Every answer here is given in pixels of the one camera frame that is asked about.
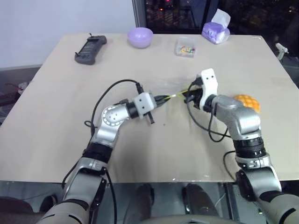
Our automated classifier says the yellow-green cable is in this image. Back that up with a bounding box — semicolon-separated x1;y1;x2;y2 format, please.
149;76;199;101

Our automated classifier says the grey window frame post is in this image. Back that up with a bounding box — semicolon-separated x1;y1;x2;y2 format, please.
131;0;147;28

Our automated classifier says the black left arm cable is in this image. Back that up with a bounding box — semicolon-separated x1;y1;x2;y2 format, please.
84;79;143;138

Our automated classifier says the white handle fixture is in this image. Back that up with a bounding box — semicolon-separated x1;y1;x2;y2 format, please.
275;42;290;60

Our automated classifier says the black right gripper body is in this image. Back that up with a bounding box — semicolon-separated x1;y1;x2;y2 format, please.
190;78;204;110

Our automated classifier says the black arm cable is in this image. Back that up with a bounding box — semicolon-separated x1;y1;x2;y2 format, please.
186;100;237;182
84;79;143;138

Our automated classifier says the orange netted snack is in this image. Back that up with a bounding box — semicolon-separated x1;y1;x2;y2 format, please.
233;93;262;114

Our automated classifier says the purple tissue pack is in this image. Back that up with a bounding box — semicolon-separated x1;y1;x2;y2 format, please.
201;8;231;45

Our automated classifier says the dark grey remote controller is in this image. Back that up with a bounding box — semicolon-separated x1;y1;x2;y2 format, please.
74;33;108;65

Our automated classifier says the grey robot torso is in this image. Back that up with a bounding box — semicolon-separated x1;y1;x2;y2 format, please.
140;214;234;224

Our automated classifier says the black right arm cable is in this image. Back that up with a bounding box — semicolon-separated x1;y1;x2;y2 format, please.
186;100;237;182

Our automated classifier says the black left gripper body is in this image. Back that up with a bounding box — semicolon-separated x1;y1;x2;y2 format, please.
144;94;160;125

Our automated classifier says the clear box with coloured bits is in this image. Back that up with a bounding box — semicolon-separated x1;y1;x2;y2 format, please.
175;36;197;58

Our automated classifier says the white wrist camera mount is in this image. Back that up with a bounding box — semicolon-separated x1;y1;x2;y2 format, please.
134;92;157;118
195;68;219;111

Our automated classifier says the purple plastic bowl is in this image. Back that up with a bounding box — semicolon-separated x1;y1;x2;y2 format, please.
127;27;154;49

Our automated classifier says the red and white clutter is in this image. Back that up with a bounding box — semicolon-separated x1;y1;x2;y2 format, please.
4;81;31;99

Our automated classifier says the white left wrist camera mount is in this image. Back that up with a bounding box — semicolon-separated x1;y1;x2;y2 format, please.
134;92;157;118

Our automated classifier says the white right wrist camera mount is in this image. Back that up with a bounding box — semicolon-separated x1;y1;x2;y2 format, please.
195;68;219;111

